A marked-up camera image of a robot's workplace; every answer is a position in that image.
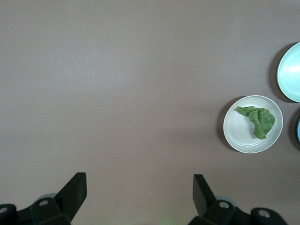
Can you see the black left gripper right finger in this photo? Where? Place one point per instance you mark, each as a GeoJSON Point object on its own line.
{"type": "Point", "coordinates": [204, 197]}

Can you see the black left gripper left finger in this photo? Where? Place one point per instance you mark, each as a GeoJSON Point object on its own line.
{"type": "Point", "coordinates": [72, 194]}

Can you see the green lettuce leaf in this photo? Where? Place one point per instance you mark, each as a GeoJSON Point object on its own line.
{"type": "Point", "coordinates": [262, 122]}

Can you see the beige round plate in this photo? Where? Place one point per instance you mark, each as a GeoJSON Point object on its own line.
{"type": "Point", "coordinates": [239, 136]}

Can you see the blue round plate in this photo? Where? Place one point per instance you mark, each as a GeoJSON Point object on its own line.
{"type": "Point", "coordinates": [298, 130]}

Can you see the light green round plate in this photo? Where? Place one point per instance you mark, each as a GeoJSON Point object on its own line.
{"type": "Point", "coordinates": [290, 75]}

